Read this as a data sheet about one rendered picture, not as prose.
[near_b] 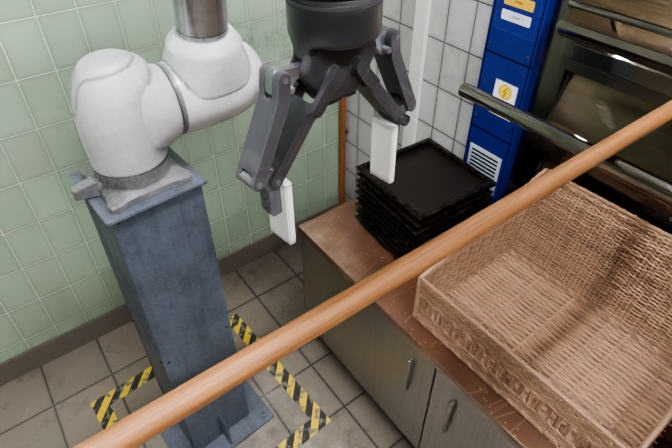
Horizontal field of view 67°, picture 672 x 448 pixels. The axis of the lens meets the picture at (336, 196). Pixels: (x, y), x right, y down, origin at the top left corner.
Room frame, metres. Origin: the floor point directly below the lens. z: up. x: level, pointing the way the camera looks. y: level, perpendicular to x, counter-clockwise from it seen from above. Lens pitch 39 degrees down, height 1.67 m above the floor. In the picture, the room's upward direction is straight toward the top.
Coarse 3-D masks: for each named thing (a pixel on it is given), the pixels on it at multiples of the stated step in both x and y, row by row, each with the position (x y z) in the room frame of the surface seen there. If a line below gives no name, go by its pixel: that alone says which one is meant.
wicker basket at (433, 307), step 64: (448, 256) 0.89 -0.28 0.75; (512, 256) 1.05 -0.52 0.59; (576, 256) 0.95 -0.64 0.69; (640, 256) 0.87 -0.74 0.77; (448, 320) 0.75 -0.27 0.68; (576, 320) 0.82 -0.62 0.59; (640, 320) 0.79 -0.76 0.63; (512, 384) 0.61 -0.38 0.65; (576, 384) 0.64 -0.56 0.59; (640, 384) 0.64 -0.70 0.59
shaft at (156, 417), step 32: (640, 128) 0.75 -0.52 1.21; (576, 160) 0.65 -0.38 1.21; (512, 192) 0.58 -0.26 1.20; (544, 192) 0.59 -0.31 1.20; (480, 224) 0.51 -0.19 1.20; (416, 256) 0.45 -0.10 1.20; (352, 288) 0.40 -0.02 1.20; (384, 288) 0.40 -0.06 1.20; (320, 320) 0.35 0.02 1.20; (256, 352) 0.31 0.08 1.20; (288, 352) 0.32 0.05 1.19; (192, 384) 0.27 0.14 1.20; (224, 384) 0.28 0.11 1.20; (128, 416) 0.24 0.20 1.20; (160, 416) 0.24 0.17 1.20
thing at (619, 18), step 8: (576, 0) 1.10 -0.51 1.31; (576, 8) 1.09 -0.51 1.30; (584, 8) 1.07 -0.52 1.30; (592, 8) 1.06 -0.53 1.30; (600, 8) 1.05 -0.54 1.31; (600, 16) 1.04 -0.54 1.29; (608, 16) 1.03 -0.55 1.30; (616, 16) 1.02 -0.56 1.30; (624, 16) 1.01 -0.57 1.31; (616, 24) 1.03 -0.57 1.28; (632, 24) 0.99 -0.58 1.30; (640, 24) 0.98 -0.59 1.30; (648, 24) 0.97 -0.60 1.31; (656, 24) 0.96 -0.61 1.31; (656, 32) 0.95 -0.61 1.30; (664, 32) 0.94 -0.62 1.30
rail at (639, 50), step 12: (564, 24) 1.10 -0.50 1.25; (576, 36) 1.08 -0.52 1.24; (588, 36) 1.05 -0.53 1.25; (600, 36) 1.04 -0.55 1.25; (612, 36) 1.02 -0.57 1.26; (612, 48) 1.01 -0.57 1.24; (624, 48) 0.99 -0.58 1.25; (636, 48) 0.97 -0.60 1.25; (648, 48) 0.96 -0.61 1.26; (648, 60) 0.95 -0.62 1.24; (660, 60) 0.93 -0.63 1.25
